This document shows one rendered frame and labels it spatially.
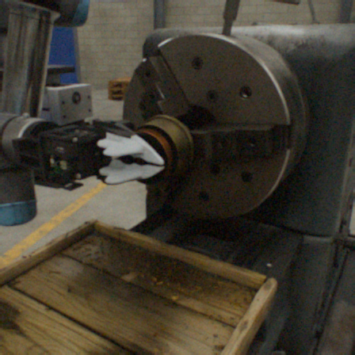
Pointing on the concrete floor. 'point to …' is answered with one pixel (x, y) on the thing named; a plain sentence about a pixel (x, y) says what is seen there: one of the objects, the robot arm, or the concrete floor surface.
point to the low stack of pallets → (117, 88)
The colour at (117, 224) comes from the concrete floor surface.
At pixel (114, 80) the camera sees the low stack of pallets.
